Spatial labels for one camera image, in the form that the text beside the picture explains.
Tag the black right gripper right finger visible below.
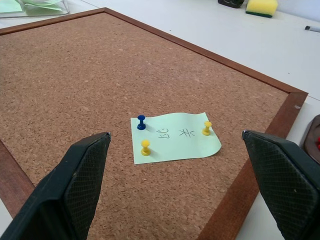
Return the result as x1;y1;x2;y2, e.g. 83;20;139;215
241;129;320;240

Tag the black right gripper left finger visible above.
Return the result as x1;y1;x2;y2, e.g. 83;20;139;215
0;131;112;240

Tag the yellow push pin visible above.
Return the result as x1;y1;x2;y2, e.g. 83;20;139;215
140;139;152;157
201;121;213;136

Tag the blue push pin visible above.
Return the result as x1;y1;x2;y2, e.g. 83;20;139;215
136;114;147;131

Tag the green handwritten sticky note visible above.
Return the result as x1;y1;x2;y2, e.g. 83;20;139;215
130;111;223;165

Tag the wood-framed cork board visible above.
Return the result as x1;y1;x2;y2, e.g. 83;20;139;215
0;7;309;240

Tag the dark brown tray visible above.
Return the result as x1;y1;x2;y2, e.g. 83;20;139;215
300;117;320;165

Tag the yellow green sponge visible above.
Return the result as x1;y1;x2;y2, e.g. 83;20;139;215
245;0;279;19

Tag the clear plastic box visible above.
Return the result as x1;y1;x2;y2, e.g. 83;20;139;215
0;0;70;20

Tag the black object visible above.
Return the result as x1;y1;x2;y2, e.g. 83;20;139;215
217;0;245;9

